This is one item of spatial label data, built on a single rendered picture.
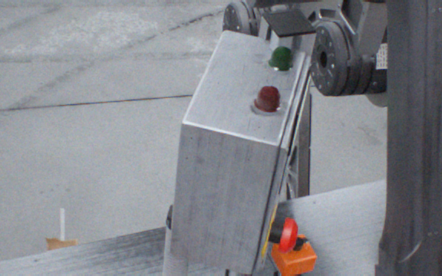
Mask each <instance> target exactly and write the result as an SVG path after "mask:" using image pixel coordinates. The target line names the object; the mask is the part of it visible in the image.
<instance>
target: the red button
mask: <svg viewBox="0 0 442 276"><path fill-rule="evenodd" d="M298 233H299V226H298V224H297V222H296V221H295V220H294V219H292V218H286V219H285V224H281V223H277V222H272V225H271V228H270V233H269V239H268V242H273V243H276V244H279V248H278V252H281V253H283V254H287V253H288V252H290V251H291V250H292V249H293V247H294V246H295V243H296V240H297V237H298Z"/></svg>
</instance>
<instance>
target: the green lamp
mask: <svg viewBox="0 0 442 276"><path fill-rule="evenodd" d="M292 58H293V55H292V52H291V51H290V49H289V48H287V47H285V46H278V47H276V48H275V49H274V51H273V52H272V56H271V58H270V59H269V62H268V69H269V70H270V71H271V72H272V73H274V74H278V75H287V74H290V73H291V72H292V68H293V63H292Z"/></svg>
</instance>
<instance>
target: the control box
mask: <svg viewBox="0 0 442 276"><path fill-rule="evenodd" d="M269 44H270V40H268V41H264V39H262V38H257V37H253V36H248V35H246V34H242V33H239V32H234V31H224V32H223V33H222V36H221V38H220V40H219V41H218V43H217V45H216V47H215V49H214V52H213V55H212V57H211V58H210V60H209V63H208V66H207V68H206V70H205V71H204V72H203V76H202V77H201V79H200V82H199V84H198V86H197V89H196V91H195V93H194V95H193V99H192V100H191V102H190V103H189V105H188V107H187V109H186V112H185V114H184V116H183V119H182V120H181V123H180V138H179V149H178V158H177V167H176V184H174V194H173V211H172V221H171V231H170V248H169V251H170V254H171V255H176V256H178V257H181V258H187V259H191V261H196V262H199V263H203V264H206V265H212V266H215V267H218V268H224V269H227V270H230V271H236V272H239V273H243V274H252V273H253V272H254V268H255V270H257V271H258V270H259V269H260V266H261V264H262V263H263V257H264V254H265V253H266V249H267V244H268V239H269V233H270V228H271V225H272V222H273V219H274V215H275V209H276V206H277V202H278V198H279V196H280V195H279V194H278V193H279V190H280V186H281V182H282V176H283V172H284V168H285V162H286V160H287V153H288V150H289V144H290V139H291V135H292V129H293V126H294V121H295V118H296V114H297V112H298V108H299V103H300V100H301V96H302V91H303V87H304V85H305V79H306V76H307V73H308V69H310V68H311V66H312V63H311V59H312V57H311V56H306V53H305V52H299V51H298V47H290V51H291V52H292V55H293V58H292V63H293V68H292V72H291V73H290V74H287V75H278V74H274V73H272V72H271V71H270V70H269V69H268V62H269V59H270V58H271V56H272V49H271V48H270V47H269ZM267 85H270V86H273V87H276V88H277V89H278V91H279V92H280V94H281V100H280V102H281V105H282V106H281V111H280V113H278V114H277V115H275V116H274V117H264V116H261V115H259V114H257V112H255V111H254V108H253V105H254V100H255V99H256V98H257V93H258V91H259V89H261V88H262V87H264V86H267Z"/></svg>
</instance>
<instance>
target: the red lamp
mask: <svg viewBox="0 0 442 276"><path fill-rule="evenodd" d="M280 100H281V94H280V92H279V91H278V89H277V88H276V87H273V86H270V85H267V86H264V87H262V88H261V89H259V91H258V93H257V98H256V99H255V100H254V105H253V108H254V111H255V112H257V114H259V115H261V116H264V117H274V116H275V115H277V114H278V113H280V111H281V106H282V105H281V102H280Z"/></svg>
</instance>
